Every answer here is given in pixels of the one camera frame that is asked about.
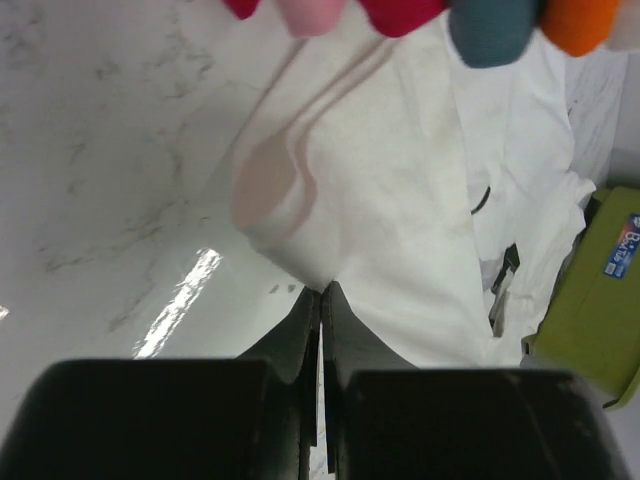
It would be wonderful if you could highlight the orange folded t shirt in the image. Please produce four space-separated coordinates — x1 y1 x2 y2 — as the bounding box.
539 0 620 57

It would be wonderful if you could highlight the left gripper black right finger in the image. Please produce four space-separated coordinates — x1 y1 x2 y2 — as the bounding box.
320 283 629 479

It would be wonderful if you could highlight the pink red folded shirts bottom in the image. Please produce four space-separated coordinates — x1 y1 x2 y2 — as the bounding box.
222 0 449 39

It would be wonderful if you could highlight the white t shirt robot print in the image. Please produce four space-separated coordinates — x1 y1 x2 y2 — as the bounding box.
231 6 594 367

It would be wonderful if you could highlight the olive green plastic basket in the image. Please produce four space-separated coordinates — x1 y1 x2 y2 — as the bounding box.
527 187 639 410

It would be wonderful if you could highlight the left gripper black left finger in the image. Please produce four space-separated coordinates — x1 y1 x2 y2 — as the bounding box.
1 289 320 479

